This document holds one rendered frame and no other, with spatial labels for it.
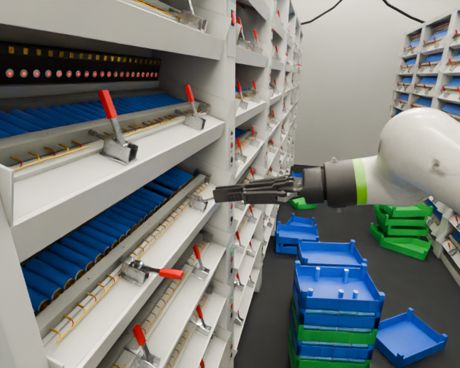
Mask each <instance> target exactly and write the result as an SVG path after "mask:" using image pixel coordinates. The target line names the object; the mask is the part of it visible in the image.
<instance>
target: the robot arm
mask: <svg viewBox="0 0 460 368"><path fill-rule="evenodd" d="M323 168H324V169H322V170H321V168H320V167H315V168H307V169H303V171H302V177H292V174H287V175H282V176H278V177H269V178H264V179H260V180H251V181H249V183H246V184H240V185H225V186H217V187H215V190H213V191H212V193H213V197H214V200H215V203H219V202H235V201H244V204H281V205H288V200H292V199H298V198H302V197H304V200H305V202H306V204H324V200H327V204H328V207H331V208H337V213H341V212H342V210H341V209H342V207H346V206H355V205H366V204H382V205H391V206H395V207H411V206H414V205H417V204H420V203H421V202H424V201H425V200H427V199H428V198H429V197H430V196H432V197H434V198H435V199H436V200H438V201H439V202H441V203H443V204H444V205H446V206H447V207H449V208H451V209H452V210H453V211H455V212H457V213H458V214H459V215H460V123H458V122H457V121H456V120H454V119H453V118H452V117H451V116H449V115H448V114H446V113H444V112H442V111H440V110H436V109H433V108H428V107H419V108H413V109H410V110H406V111H404V112H401V113H399V114H398V115H396V116H394V117H393V118H392V119H390V121H389V122H387V124H386V125H385V126H384V127H383V129H382V131H381V133H380V136H379V138H378V142H377V156H371V157H366V158H356V159H348V160H342V161H337V160H336V158H333V159H332V161H330V162H324V163H323Z"/></svg>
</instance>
